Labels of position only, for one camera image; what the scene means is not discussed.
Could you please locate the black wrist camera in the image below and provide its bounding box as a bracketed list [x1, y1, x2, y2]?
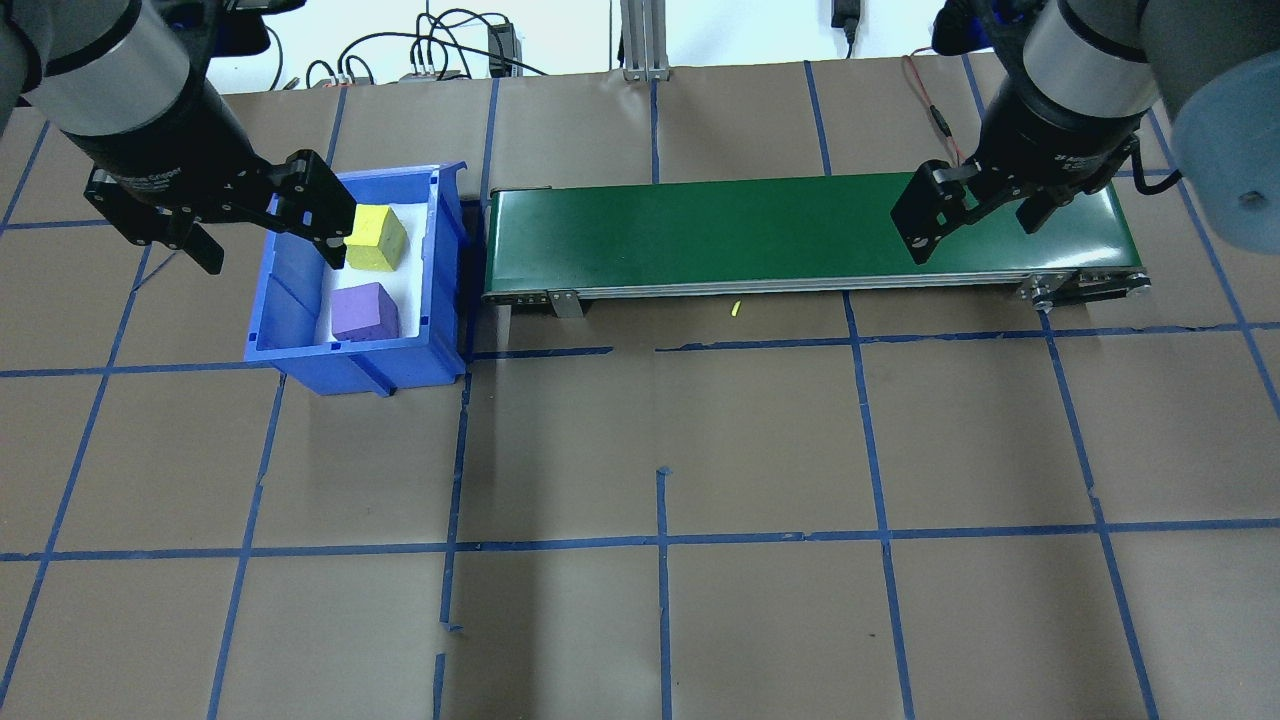
[930, 0, 1031, 56]
[160, 0, 306, 58]

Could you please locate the blue plastic storage bin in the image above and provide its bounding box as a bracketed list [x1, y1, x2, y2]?
[243, 160, 471, 398]

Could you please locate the red conveyor wire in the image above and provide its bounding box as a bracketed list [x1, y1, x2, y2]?
[903, 53, 968, 168]

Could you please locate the looped black cable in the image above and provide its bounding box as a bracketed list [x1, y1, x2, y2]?
[338, 8, 549, 86]

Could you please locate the yellow foam block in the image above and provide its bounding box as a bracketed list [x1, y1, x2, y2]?
[343, 205, 409, 273]

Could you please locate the purple foam block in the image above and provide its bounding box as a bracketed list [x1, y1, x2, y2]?
[330, 282, 401, 343]

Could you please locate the green conveyor belt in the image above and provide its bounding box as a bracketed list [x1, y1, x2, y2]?
[480, 180, 1153, 321]

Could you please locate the aluminium profile post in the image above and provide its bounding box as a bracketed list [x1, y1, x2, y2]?
[618, 0, 673, 83]

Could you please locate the black conveyor power adapter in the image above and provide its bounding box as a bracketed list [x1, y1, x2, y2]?
[830, 0, 863, 56]

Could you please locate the white desk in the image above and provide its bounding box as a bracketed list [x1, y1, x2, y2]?
[222, 0, 946, 96]

